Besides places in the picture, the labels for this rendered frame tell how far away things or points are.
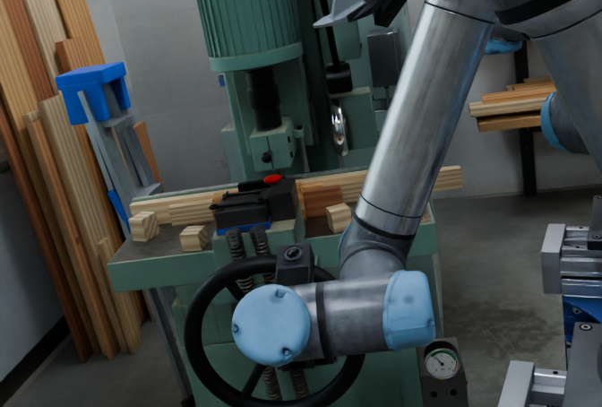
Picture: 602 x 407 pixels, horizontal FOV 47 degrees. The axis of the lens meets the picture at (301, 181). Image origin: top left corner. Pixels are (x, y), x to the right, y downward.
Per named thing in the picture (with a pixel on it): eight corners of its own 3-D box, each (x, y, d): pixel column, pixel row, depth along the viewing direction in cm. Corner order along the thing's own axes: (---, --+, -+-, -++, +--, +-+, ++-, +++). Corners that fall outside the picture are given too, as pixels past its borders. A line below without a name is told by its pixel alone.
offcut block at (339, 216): (348, 222, 125) (344, 202, 124) (353, 229, 122) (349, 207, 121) (329, 227, 124) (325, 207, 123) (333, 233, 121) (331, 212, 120)
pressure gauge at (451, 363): (427, 390, 122) (422, 350, 119) (425, 377, 125) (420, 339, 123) (463, 386, 121) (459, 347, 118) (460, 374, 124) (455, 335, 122)
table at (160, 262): (94, 319, 119) (84, 288, 117) (144, 247, 147) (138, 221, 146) (447, 278, 111) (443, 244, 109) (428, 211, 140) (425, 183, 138)
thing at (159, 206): (134, 228, 142) (128, 205, 141) (137, 224, 144) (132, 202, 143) (425, 189, 135) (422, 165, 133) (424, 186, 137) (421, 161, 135)
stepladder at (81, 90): (172, 415, 233) (43, 80, 200) (196, 371, 257) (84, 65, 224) (216, 410, 229) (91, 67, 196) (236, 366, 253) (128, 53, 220)
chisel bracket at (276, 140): (256, 180, 131) (248, 137, 128) (265, 159, 144) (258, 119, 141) (295, 175, 130) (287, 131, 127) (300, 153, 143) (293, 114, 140)
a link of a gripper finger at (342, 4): (307, 5, 106) (352, -29, 108) (313, 30, 111) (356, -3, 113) (320, 15, 105) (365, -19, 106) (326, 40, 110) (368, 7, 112)
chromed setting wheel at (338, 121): (336, 164, 141) (326, 106, 137) (337, 148, 152) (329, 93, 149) (350, 162, 140) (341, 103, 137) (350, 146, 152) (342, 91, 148)
